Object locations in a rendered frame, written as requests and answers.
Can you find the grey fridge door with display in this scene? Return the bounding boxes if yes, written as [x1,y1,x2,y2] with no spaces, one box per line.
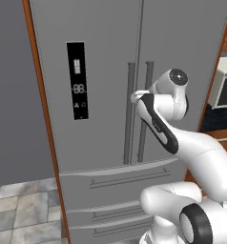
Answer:
[29,0,142,174]

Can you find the grey vertical fridge door handle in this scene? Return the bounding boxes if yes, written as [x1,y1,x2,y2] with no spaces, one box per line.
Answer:
[136,60,155,164]
[122,62,136,166]

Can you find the shallow grey fridge drawer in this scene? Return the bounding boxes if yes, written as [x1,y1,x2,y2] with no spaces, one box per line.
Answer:
[65,201,155,229]
[68,218,155,244]

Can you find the tall grey fridge drawer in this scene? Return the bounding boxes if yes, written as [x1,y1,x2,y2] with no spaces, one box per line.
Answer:
[58,157,189,213]

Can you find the brown wooden fridge side panel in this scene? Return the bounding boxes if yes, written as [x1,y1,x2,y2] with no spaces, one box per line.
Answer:
[21,0,72,244]
[183,0,227,184]

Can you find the white microwave oven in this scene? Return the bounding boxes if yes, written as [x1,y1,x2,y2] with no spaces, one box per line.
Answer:
[208,56,227,111]

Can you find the plain grey fridge door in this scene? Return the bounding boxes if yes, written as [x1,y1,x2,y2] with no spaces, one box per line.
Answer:
[130,0,227,167]

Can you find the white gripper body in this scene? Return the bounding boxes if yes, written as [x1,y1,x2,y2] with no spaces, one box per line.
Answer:
[130,90,155,105]

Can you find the short grey fridge drawer handle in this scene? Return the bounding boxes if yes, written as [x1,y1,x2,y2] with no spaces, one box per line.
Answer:
[91,207,146,223]
[92,221,154,238]

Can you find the long grey fridge drawer handle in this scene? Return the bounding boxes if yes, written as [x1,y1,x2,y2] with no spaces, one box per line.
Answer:
[89,168,173,191]

